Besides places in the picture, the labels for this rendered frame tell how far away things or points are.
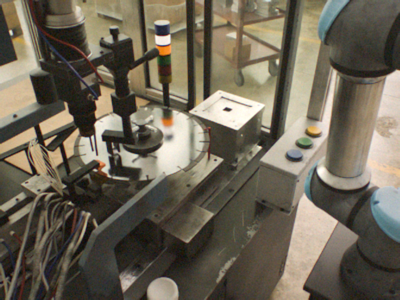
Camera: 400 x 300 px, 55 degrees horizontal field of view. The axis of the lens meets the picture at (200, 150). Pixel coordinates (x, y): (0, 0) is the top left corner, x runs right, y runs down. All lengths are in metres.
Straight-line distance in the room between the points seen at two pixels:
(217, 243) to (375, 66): 0.58
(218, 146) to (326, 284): 0.52
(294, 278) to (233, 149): 0.89
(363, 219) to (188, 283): 0.42
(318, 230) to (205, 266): 1.23
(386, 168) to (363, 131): 1.89
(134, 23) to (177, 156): 0.71
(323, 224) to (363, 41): 1.60
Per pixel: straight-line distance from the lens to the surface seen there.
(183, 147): 0.99
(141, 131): 1.00
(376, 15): 0.65
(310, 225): 2.15
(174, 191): 1.01
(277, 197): 1.09
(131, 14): 1.53
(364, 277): 0.97
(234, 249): 1.01
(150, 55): 0.83
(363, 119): 0.78
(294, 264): 1.97
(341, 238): 1.10
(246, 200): 1.14
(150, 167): 0.93
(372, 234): 0.90
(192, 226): 0.96
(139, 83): 1.63
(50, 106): 1.06
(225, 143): 1.20
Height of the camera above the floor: 1.54
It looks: 37 degrees down
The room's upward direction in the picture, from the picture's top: straight up
